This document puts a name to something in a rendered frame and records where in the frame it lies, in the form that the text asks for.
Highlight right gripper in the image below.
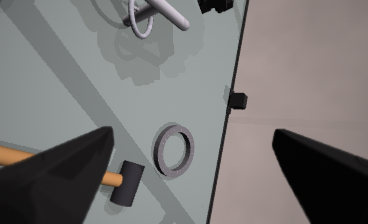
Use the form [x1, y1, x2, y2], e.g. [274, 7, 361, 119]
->
[197, 0, 212, 14]

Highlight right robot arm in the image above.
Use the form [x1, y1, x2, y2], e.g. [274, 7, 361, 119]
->
[207, 0, 234, 13]

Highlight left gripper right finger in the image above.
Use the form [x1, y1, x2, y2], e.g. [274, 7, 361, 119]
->
[272, 129, 368, 224]

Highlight black rubber mallet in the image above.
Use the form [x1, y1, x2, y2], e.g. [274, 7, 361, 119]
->
[0, 146, 145, 207]

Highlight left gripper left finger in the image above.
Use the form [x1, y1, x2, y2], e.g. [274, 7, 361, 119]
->
[0, 126, 114, 224]

